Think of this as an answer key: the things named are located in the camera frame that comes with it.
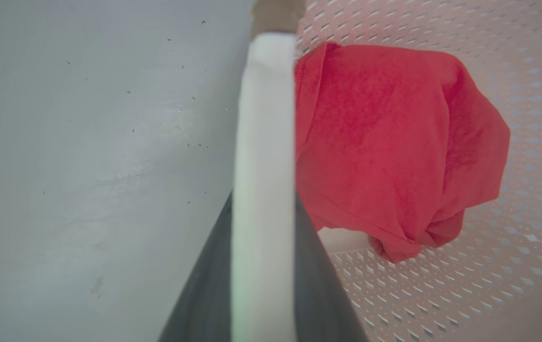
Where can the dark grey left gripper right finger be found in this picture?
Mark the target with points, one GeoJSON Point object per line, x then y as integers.
{"type": "Point", "coordinates": [318, 294]}

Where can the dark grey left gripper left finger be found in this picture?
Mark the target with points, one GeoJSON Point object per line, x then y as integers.
{"type": "Point", "coordinates": [204, 294]}

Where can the white perforated laundry basket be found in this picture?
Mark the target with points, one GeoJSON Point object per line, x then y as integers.
{"type": "Point", "coordinates": [513, 237]}

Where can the red cloth garment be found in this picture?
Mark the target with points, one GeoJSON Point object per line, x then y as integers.
{"type": "Point", "coordinates": [385, 142]}

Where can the brown wooden furniture piece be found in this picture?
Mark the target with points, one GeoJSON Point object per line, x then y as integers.
{"type": "Point", "coordinates": [275, 16]}

